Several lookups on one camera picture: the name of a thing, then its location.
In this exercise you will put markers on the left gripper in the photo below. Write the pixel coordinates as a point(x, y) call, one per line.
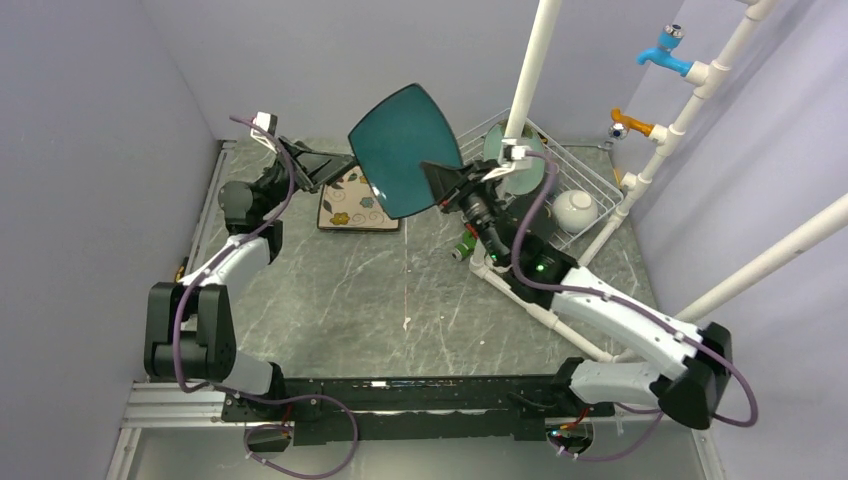
point(312, 169)

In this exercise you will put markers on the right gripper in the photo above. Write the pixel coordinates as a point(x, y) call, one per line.
point(456, 185)

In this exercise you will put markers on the teal square plate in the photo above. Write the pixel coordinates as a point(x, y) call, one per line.
point(393, 139)

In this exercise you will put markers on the mint green flower plate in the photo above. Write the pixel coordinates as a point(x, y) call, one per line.
point(525, 181)

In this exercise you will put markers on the white ceramic bowl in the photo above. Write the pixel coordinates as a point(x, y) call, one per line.
point(574, 211)

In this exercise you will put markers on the beige patterned bowl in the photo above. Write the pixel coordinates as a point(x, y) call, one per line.
point(543, 229)

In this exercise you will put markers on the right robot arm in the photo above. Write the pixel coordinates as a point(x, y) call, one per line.
point(684, 369)

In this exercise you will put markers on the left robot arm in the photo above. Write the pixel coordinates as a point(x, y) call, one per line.
point(190, 333)

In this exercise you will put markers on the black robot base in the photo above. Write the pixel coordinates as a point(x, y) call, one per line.
point(323, 410)

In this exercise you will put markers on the cream square plate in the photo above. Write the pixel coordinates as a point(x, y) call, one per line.
point(349, 204)

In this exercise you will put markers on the green faucet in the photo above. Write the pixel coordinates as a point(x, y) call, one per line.
point(464, 247)

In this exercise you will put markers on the orange faucet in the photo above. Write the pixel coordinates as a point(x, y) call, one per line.
point(623, 124)

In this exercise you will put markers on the blue faucet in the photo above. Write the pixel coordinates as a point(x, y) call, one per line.
point(662, 54)

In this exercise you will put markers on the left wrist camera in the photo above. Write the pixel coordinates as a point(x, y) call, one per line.
point(264, 134)

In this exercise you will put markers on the white wire dish rack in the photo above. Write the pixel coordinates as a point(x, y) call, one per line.
point(591, 173)

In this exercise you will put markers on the white pvc pipe frame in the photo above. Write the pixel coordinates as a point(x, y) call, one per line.
point(705, 79)

